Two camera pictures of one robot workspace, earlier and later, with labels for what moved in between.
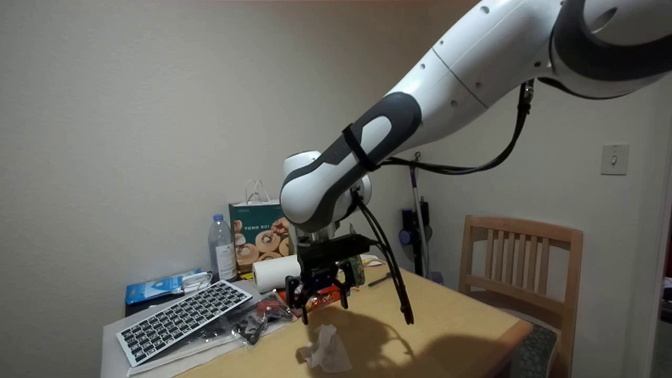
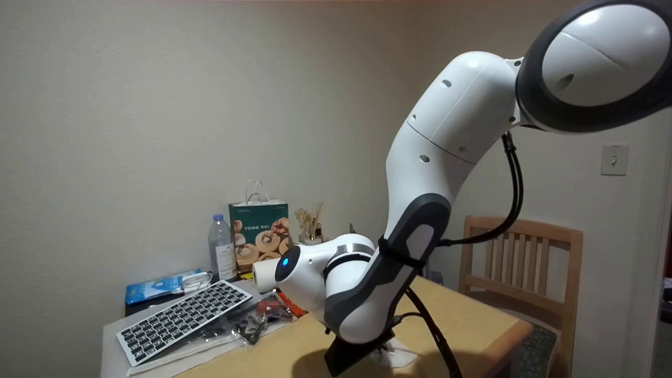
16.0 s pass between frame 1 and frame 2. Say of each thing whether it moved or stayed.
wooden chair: stayed
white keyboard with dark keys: stayed
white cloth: moved
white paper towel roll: stayed
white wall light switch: stayed
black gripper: moved
